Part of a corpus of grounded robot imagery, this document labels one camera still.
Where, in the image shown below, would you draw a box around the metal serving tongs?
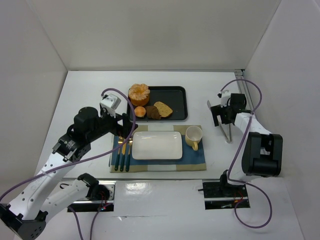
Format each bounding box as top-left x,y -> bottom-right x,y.
206,100 -> 233,144

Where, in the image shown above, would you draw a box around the brown chocolate croissant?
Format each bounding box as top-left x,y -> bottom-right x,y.
145,106 -> 161,120

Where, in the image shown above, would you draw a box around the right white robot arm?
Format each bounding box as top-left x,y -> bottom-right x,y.
207,90 -> 283,186

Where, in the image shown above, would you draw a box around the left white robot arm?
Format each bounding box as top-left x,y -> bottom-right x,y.
0,107 -> 138,240

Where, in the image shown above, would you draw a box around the tan bread slice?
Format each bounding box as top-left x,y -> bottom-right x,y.
154,101 -> 173,118

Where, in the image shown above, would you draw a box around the small round bun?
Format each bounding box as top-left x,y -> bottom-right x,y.
134,106 -> 147,118

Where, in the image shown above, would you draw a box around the yellow mug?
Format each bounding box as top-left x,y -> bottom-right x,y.
185,125 -> 203,151

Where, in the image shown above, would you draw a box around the white rectangular plate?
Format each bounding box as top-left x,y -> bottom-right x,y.
131,131 -> 183,161

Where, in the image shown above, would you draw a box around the peeled orange mandarin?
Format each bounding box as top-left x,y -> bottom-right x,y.
128,83 -> 150,107

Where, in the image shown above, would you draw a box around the black rectangular tray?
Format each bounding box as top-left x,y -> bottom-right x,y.
126,86 -> 188,122

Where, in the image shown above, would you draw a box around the gold knife green handle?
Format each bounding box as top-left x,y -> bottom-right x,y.
120,143 -> 127,172

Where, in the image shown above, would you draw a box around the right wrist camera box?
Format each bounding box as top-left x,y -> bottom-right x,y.
217,90 -> 231,108

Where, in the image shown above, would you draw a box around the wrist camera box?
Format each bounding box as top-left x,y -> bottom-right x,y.
217,90 -> 231,108
100,94 -> 121,110

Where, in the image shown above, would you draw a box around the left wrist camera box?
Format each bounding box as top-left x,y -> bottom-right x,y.
100,94 -> 121,110

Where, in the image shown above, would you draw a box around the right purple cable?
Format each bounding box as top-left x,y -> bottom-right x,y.
216,78 -> 273,229

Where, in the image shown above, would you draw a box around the purple cable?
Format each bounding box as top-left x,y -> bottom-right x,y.
0,87 -> 137,240
216,78 -> 273,229

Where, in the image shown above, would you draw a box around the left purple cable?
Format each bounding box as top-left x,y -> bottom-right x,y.
0,87 -> 137,240

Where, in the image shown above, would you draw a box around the gold spoon green handle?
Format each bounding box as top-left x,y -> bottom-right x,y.
125,137 -> 133,172

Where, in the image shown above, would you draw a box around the aluminium frame rail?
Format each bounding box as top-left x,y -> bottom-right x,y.
234,69 -> 254,110

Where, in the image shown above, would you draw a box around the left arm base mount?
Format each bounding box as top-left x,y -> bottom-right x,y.
69,173 -> 115,213

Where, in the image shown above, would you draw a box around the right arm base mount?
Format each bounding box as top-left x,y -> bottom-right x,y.
198,170 -> 251,210

